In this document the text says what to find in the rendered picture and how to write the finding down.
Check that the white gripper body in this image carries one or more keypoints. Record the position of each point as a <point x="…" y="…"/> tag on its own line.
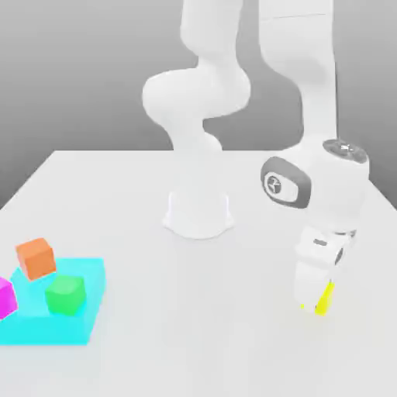
<point x="307" y="283"/>

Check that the small green cube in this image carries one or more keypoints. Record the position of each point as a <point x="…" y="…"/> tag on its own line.
<point x="65" y="294"/>

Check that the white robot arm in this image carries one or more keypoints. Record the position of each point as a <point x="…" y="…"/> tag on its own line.
<point x="198" y="99"/>

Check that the small magenta cube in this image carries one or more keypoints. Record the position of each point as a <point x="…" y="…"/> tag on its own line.
<point x="6" y="297"/>

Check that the small yellow cube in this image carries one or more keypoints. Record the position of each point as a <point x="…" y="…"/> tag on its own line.
<point x="324" y="299"/>

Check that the large cyan box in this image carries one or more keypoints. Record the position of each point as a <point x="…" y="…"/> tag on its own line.
<point x="62" y="325"/>

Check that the small orange cube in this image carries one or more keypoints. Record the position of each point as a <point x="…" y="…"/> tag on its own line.
<point x="36" y="259"/>

